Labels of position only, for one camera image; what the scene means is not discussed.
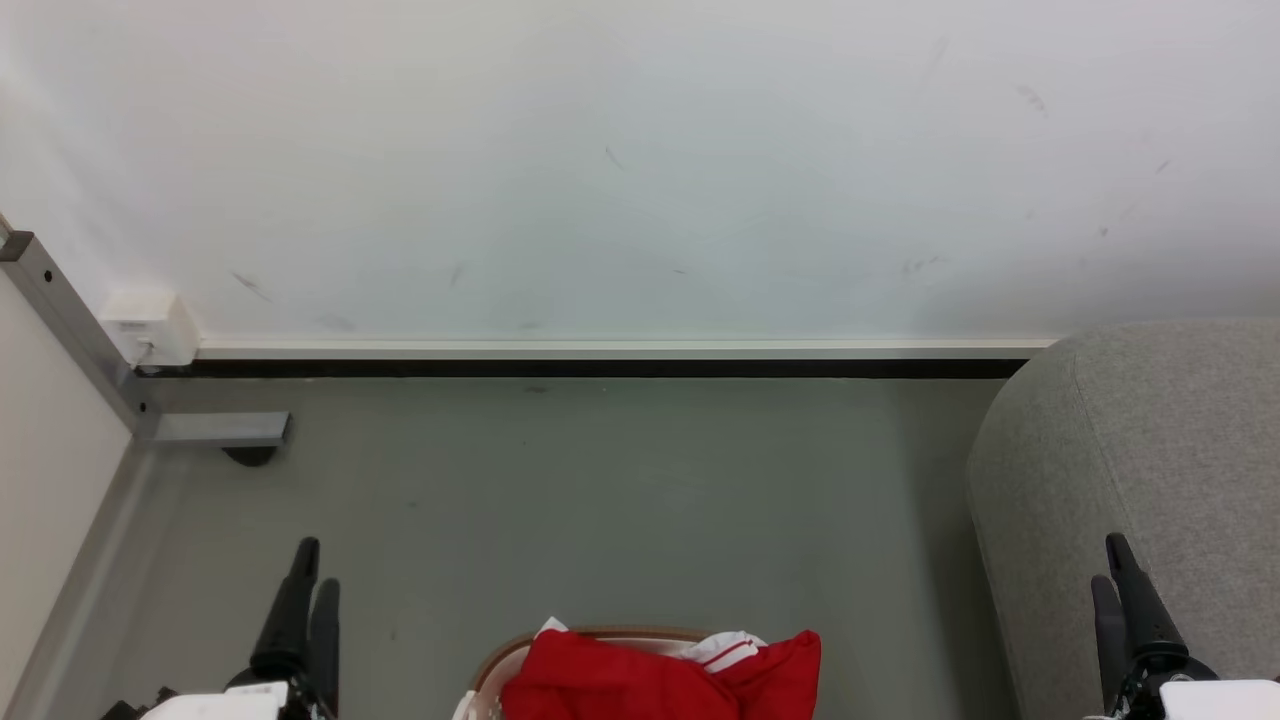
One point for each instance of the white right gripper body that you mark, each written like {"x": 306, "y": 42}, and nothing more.
{"x": 1215, "y": 698}

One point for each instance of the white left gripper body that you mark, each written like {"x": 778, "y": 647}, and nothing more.
{"x": 225, "y": 703}

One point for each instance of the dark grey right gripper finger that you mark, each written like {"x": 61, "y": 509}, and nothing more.
{"x": 1142, "y": 605}
{"x": 1108, "y": 635}

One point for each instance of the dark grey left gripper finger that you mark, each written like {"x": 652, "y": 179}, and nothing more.
{"x": 325, "y": 640}
{"x": 288, "y": 615}

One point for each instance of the grey fabric sofa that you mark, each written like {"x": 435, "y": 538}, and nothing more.
{"x": 1140, "y": 470}

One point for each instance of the red and white garment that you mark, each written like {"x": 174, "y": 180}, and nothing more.
{"x": 640, "y": 680}

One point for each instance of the beige laundry basket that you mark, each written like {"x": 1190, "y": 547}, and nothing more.
{"x": 500, "y": 662}

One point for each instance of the white partition panel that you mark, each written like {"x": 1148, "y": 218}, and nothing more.
{"x": 45, "y": 480}

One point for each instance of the black skirting strip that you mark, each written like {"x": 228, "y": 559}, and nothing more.
{"x": 600, "y": 368}

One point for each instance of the white skirting strip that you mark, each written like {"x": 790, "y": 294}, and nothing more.
{"x": 620, "y": 349}

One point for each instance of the black round frame foot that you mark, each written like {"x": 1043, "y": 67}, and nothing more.
{"x": 250, "y": 456}

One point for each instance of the white wall socket box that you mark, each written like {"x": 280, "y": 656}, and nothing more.
{"x": 152, "y": 325}

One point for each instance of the grey metal partition frame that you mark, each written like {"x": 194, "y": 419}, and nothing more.
{"x": 75, "y": 325}

